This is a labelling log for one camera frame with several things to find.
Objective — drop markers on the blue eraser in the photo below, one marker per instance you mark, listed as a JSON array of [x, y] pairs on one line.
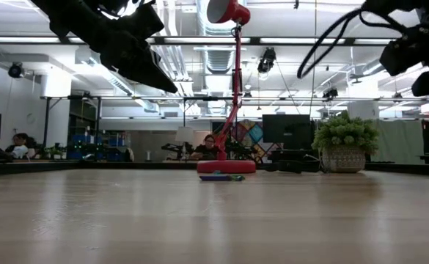
[[216, 177]]

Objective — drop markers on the green plant in patterned pot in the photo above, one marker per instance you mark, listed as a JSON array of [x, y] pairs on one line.
[[342, 159]]

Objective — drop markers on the black background gantry frame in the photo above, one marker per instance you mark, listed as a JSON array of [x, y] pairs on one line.
[[46, 121]]

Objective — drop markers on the shelf with blue bins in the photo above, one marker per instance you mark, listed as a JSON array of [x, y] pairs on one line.
[[117, 141]]

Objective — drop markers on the black background robot arm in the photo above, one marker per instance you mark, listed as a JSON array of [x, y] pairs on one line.
[[174, 147]]

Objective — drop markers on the red desk lamp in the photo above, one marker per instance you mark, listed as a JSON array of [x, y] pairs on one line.
[[225, 166]]

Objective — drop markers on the colourful patchwork quilt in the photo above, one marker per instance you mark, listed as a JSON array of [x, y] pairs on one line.
[[252, 133]]

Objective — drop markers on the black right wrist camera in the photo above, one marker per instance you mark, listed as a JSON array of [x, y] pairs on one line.
[[408, 55]]

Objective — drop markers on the pale green curtain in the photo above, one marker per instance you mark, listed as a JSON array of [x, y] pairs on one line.
[[401, 143]]

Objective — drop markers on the black monitor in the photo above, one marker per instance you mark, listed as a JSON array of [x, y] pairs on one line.
[[287, 132]]

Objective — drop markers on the person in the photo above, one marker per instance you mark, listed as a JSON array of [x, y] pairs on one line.
[[207, 148], [19, 146]]

